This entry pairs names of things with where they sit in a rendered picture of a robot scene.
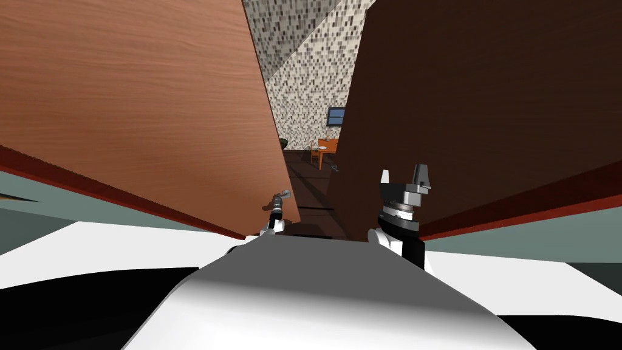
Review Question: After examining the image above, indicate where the orange table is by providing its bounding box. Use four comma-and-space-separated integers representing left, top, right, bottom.
318, 138, 340, 171

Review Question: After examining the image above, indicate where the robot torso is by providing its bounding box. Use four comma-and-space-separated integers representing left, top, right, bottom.
121, 232, 538, 350

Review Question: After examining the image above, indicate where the dark brown door leaf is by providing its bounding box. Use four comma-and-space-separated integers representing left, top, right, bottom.
326, 0, 438, 242

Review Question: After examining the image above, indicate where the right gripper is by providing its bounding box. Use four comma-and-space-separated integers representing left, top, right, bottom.
378, 163, 432, 208

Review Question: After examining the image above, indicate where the blue window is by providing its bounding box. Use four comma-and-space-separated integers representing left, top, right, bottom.
326, 106, 347, 128

